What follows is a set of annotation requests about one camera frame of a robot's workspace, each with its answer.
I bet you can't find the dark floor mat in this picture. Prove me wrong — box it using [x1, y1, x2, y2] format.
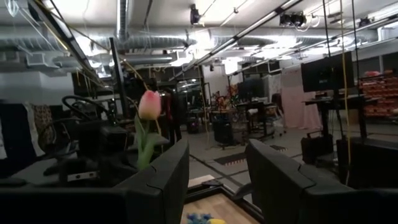
[213, 144, 289, 166]

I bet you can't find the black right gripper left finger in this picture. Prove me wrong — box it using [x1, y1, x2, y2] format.
[114, 139, 190, 224]

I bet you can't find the pale draped cloth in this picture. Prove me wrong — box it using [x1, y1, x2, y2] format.
[280, 68, 322, 130]

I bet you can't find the black carry case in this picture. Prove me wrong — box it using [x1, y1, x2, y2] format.
[300, 132, 335, 165]

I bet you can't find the black flat monitor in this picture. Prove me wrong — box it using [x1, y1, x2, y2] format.
[300, 52, 355, 93]

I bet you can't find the pink artificial tulip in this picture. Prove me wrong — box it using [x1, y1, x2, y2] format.
[134, 90, 170, 171]

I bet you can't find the blue artificial flower bunch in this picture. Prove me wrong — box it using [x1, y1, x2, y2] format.
[186, 213, 213, 224]

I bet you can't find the shelf with orange bins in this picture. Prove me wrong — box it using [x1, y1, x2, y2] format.
[359, 70, 398, 118]

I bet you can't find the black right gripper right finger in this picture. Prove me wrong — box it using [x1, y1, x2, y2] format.
[245, 139, 354, 224]

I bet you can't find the yellow hanging cable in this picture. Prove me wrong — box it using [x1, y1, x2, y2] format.
[339, 0, 351, 184]

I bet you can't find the black standing desk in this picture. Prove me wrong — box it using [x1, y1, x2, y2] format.
[303, 95, 382, 139]

